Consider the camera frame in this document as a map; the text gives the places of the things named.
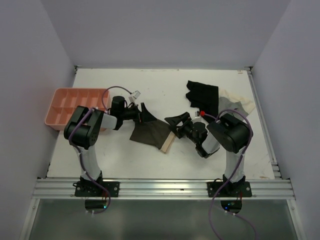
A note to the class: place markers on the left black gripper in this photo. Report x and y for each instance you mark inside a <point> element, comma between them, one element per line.
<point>144,116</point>

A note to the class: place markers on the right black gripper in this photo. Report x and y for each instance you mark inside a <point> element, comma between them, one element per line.
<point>174,121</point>

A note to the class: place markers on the olive underwear beige waistband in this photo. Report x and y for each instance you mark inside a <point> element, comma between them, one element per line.
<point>155,133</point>

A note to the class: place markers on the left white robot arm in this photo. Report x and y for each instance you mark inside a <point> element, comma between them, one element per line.
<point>83,128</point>

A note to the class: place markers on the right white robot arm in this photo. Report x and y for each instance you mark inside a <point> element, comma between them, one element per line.
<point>230,129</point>

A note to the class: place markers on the black underwear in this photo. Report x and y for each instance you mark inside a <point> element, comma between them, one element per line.
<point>204,97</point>

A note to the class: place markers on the grey underwear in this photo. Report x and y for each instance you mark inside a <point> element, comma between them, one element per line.
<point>224,103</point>

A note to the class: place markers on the cream underwear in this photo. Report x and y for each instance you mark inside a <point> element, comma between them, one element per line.
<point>247,104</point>

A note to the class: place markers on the pink compartment tray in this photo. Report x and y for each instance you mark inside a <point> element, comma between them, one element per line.
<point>65,101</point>

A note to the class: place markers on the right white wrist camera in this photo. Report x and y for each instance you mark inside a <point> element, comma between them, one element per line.
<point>199,114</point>

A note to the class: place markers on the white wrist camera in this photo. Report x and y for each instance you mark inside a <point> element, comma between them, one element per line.
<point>199,114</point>
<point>134,95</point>

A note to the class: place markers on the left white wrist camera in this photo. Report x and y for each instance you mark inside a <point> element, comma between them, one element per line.
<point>134,95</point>

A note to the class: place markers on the aluminium mounting rail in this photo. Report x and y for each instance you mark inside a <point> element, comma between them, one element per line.
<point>168,189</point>

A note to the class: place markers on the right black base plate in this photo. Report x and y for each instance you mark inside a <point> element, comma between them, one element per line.
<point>241,188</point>

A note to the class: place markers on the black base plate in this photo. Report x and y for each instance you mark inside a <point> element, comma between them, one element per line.
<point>241,188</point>
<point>89,189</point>

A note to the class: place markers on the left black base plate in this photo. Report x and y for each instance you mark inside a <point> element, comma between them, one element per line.
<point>89,189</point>

